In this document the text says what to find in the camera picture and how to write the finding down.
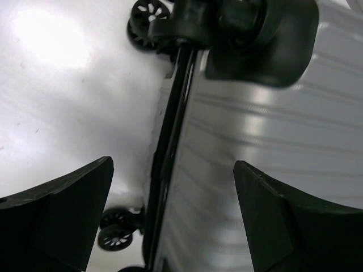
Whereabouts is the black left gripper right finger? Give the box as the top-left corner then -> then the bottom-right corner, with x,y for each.
233,161 -> 362,271

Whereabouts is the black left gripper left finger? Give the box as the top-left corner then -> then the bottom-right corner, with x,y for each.
1,156 -> 114,271

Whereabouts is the grey suitcase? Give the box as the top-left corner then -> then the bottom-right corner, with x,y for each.
97,1 -> 362,271

